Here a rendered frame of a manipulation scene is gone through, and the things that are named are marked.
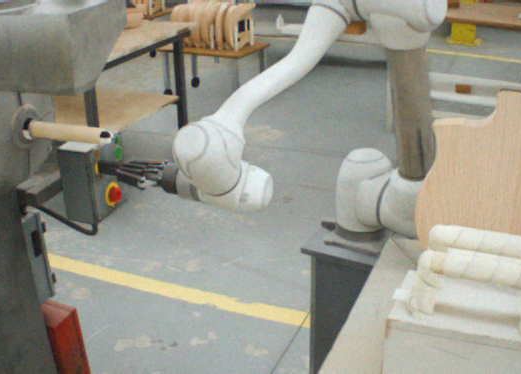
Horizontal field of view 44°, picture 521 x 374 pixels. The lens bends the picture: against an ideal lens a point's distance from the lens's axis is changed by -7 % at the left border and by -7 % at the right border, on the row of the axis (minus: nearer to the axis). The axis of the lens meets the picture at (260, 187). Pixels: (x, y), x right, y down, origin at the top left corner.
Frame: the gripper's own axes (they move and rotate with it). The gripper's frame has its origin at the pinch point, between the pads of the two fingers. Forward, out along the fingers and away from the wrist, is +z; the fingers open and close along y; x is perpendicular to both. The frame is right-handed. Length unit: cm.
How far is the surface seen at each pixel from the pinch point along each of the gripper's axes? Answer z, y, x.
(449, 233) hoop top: -84, -32, 14
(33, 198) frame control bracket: 15.1, -13.4, -4.5
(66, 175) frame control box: 11.7, -3.5, -2.1
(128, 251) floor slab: 88, 122, -107
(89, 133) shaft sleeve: -13.7, -23.8, 18.8
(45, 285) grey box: 24.3, -6.3, -36.1
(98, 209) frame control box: 4.0, -2.0, -10.9
